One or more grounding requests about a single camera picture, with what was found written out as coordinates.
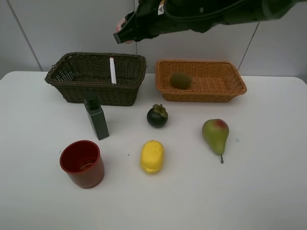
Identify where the green red pear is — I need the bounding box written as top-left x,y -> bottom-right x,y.
202,119 -> 229,164

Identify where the yellow soap box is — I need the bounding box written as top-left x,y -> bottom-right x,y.
140,140 -> 165,174

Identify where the white pink marker pen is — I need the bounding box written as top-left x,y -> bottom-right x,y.
109,57 -> 117,84

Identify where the orange wicker basket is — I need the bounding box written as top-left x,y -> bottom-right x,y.
155,60 -> 247,103

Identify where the brown kiwi fruit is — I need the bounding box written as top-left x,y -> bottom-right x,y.
170,72 -> 192,90

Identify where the pink soap bottle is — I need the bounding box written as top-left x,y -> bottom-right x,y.
113,12 -> 134,44

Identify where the dark brown wicker basket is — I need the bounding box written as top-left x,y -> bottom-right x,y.
45,52 -> 147,106

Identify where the red plastic cup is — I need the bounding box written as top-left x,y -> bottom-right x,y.
59,140 -> 105,189

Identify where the dark green square bottle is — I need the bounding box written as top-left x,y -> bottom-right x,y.
84,91 -> 109,140

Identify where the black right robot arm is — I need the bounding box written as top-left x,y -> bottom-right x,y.
113,0 -> 298,44

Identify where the dark mangosteen fruit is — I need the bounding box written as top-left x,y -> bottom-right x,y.
147,104 -> 168,128

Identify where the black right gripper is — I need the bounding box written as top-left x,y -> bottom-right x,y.
113,0 -> 200,45

